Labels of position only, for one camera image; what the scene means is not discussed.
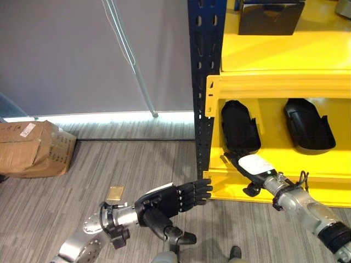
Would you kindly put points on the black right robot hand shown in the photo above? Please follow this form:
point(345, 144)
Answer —
point(255, 164)

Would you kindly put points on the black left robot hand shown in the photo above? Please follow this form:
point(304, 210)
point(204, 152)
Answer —
point(161, 201)

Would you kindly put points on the black sole-shaped part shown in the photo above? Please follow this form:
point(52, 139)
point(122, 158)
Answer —
point(240, 128)
point(307, 127)

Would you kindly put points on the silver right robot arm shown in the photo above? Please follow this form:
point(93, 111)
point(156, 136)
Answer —
point(301, 202)

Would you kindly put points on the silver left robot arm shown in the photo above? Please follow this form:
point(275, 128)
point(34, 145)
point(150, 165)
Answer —
point(123, 217)

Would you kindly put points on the yellow shelf board with beam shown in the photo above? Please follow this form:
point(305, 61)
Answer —
point(274, 54)

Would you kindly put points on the brown cardboard box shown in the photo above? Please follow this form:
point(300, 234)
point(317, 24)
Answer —
point(30, 149)

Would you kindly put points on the glossy black box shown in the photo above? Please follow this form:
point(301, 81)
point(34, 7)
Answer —
point(270, 17)

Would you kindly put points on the grey object on shelf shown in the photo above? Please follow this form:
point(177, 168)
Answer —
point(344, 6)

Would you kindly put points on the small golden cardboard piece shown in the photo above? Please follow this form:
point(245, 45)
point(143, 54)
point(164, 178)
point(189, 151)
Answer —
point(115, 193)

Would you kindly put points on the grey robot body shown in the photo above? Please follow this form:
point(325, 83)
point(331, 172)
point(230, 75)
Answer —
point(164, 258)

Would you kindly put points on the dark robot foot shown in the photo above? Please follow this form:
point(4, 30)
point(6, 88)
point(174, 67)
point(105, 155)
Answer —
point(235, 252)

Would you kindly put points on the slanted grey metal pole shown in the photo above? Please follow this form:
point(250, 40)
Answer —
point(131, 57)

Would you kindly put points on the dark blue shelf post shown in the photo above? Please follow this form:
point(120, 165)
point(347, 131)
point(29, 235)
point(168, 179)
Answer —
point(204, 82)

